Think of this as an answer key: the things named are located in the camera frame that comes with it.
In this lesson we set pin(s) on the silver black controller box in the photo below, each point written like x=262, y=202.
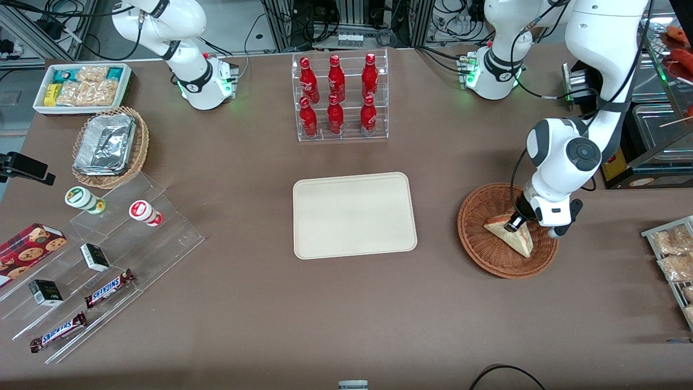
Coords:
x=576, y=84

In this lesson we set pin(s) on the clear acrylic bottle rack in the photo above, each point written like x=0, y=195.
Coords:
x=346, y=132

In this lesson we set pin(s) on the triangular sandwich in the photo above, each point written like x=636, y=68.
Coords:
x=514, y=241

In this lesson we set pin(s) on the red lid white cup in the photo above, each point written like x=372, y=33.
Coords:
x=143, y=211

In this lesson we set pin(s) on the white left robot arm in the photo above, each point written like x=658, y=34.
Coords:
x=606, y=43

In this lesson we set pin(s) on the small grey white object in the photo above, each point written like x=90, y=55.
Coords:
x=353, y=385

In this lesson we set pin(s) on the red orange sausage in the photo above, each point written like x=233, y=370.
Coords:
x=681, y=54

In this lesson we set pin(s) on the steel warmer pan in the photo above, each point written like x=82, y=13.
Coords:
x=652, y=86

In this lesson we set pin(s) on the clear acrylic stepped display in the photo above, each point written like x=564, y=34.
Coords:
x=162, y=238

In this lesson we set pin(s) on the white power strip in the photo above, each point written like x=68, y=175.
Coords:
x=350, y=39

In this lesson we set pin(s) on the teal snack packet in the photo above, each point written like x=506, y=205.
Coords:
x=65, y=76

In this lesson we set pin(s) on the red cookie box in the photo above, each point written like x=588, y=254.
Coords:
x=27, y=252

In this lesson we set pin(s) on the clear cracker bag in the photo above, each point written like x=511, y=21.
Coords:
x=89, y=93
x=93, y=73

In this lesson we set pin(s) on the round brown wicker basket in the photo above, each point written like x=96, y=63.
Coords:
x=482, y=244

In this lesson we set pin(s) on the brown Snickers bar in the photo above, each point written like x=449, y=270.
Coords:
x=58, y=332
x=110, y=287

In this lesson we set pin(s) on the black food warmer machine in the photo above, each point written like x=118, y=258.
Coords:
x=649, y=173

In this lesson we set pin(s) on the cream rectangular tray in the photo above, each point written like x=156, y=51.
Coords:
x=354, y=215

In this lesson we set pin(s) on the green lid white cup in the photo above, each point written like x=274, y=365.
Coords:
x=81, y=198

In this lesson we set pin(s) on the oval tan wicker basket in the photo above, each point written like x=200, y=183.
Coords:
x=142, y=146

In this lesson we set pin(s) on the red cola bottle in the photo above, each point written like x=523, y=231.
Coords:
x=336, y=78
x=368, y=116
x=370, y=76
x=335, y=116
x=308, y=119
x=308, y=81

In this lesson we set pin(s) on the silver foil tray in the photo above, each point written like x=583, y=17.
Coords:
x=105, y=143

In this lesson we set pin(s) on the black clamp device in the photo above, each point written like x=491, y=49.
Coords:
x=24, y=168

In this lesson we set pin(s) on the clear bag of crackers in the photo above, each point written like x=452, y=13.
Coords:
x=671, y=241
x=677, y=268

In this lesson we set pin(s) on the small black white box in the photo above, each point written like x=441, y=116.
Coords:
x=95, y=257
x=45, y=292

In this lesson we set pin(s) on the yellow snack packet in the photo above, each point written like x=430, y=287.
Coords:
x=51, y=95

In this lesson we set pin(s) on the white rectangular snack bin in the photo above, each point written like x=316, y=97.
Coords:
x=40, y=108

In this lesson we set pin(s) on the aluminium frame rack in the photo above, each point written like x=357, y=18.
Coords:
x=281, y=24

